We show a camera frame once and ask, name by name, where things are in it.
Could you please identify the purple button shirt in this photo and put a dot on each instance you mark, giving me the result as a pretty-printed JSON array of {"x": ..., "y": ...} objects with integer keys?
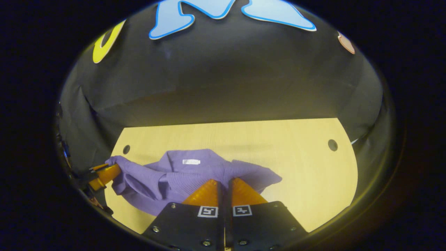
[{"x": 181, "y": 174}]

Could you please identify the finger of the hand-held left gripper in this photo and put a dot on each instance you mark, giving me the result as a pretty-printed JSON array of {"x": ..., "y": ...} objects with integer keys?
[{"x": 106, "y": 175}]

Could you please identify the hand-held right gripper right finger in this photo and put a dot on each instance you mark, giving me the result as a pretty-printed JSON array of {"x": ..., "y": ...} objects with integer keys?
[{"x": 264, "y": 223}]

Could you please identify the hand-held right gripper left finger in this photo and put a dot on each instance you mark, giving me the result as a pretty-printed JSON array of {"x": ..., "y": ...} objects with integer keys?
[{"x": 188, "y": 226}]

